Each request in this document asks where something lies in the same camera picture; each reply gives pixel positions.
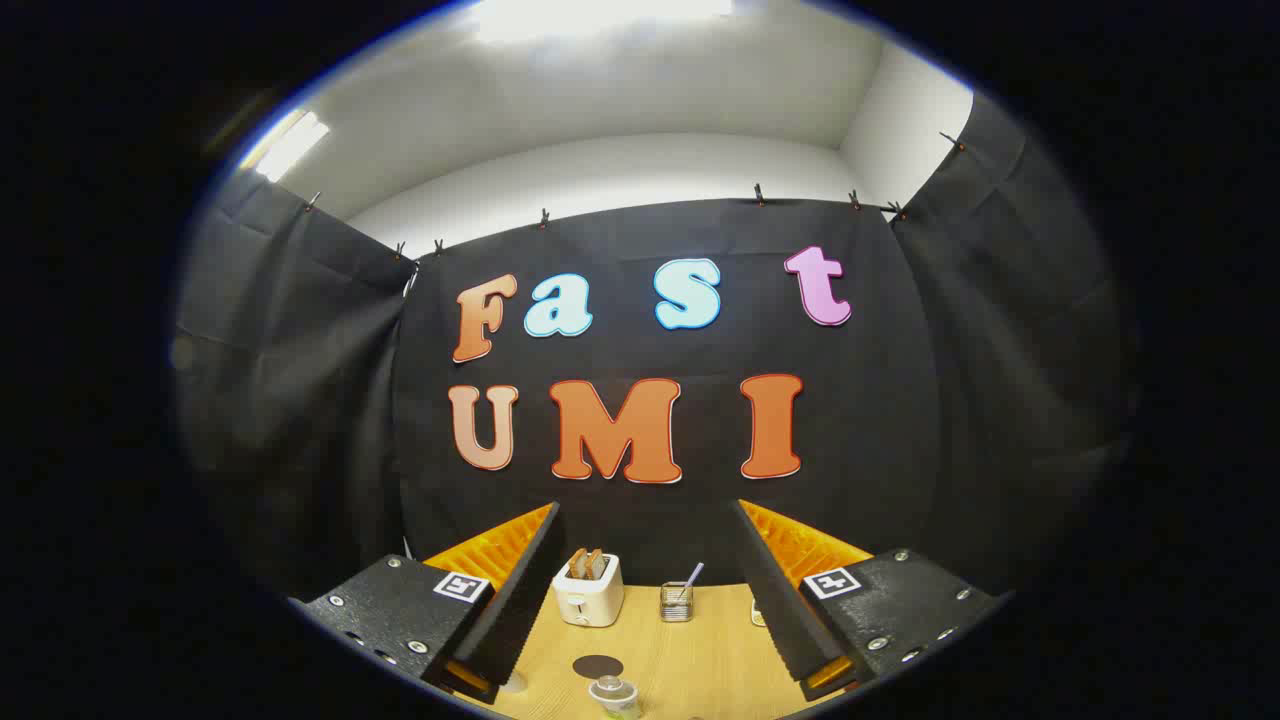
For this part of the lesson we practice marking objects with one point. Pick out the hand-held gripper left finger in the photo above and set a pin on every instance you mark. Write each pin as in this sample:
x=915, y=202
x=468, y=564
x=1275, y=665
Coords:
x=515, y=600

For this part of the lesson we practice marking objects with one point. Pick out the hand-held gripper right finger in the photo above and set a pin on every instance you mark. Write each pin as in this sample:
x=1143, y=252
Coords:
x=780, y=600

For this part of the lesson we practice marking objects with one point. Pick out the dark round coaster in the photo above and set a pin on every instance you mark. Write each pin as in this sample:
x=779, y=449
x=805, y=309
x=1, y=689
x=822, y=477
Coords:
x=597, y=666

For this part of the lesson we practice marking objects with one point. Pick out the clear juice bottle green label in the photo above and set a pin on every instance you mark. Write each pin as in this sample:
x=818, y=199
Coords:
x=613, y=695

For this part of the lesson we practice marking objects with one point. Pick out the small white object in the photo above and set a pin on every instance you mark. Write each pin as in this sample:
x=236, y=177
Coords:
x=757, y=612

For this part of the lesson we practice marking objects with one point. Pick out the toast slice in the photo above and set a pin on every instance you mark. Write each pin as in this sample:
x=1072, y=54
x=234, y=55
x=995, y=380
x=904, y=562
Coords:
x=597, y=564
x=578, y=565

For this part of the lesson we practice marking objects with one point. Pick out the white toaster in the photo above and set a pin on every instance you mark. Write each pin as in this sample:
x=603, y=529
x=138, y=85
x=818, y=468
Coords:
x=588, y=603

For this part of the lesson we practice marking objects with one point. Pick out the wooden table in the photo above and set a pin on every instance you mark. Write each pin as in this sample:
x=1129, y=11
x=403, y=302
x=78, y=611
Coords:
x=690, y=660

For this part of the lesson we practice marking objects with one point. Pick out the ceiling strip light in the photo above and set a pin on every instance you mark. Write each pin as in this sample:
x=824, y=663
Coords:
x=290, y=145

